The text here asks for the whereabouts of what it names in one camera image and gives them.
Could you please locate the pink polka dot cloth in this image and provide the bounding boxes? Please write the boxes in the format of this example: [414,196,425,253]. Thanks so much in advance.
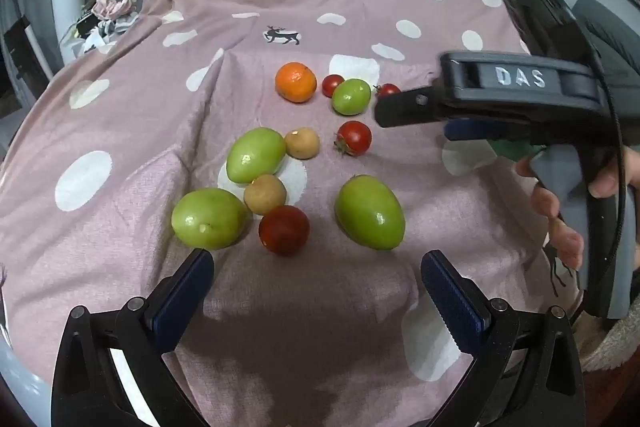
[1,0,576,426]

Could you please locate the small red cherry tomato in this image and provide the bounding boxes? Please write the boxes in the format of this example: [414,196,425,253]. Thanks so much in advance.
[321,74,345,98]

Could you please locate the red tomato with calyx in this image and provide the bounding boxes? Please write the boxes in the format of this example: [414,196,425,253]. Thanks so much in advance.
[334,120,372,156]

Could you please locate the person's right hand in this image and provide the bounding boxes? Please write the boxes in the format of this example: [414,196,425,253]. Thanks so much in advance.
[514,145,640,272]

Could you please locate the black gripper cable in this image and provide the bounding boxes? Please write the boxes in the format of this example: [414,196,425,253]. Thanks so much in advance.
[569,13,629,327]

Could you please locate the dark red tomato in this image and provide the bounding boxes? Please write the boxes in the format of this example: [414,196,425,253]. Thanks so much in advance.
[258,205,310,257]

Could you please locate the white cylinder lamp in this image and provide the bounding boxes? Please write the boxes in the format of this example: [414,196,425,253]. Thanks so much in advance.
[51,0,85,65]

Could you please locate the red cherry tomato with stem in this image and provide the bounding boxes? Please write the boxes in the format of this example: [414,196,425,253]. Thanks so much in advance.
[375,83,401,98]

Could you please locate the large green fruit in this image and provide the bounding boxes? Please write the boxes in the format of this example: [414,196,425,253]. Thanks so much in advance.
[334,174,406,251]

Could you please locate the round green fruit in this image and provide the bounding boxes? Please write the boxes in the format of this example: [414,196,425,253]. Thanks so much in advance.
[331,78,371,116]

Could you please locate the orange mandarin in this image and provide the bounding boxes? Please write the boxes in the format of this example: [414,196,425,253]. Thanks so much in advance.
[274,62,317,104]

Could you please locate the green plastic bowl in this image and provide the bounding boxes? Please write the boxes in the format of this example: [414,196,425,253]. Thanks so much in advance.
[488,140,541,162]

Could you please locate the oval green fruit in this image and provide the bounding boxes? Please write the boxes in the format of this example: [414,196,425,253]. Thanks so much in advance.
[226,127,286,184]

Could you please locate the pile of clothes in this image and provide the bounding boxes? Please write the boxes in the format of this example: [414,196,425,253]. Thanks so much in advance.
[73,0,139,53]

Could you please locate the brown longan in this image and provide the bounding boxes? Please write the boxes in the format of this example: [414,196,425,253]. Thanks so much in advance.
[284,127,320,160]
[243,174,286,216]

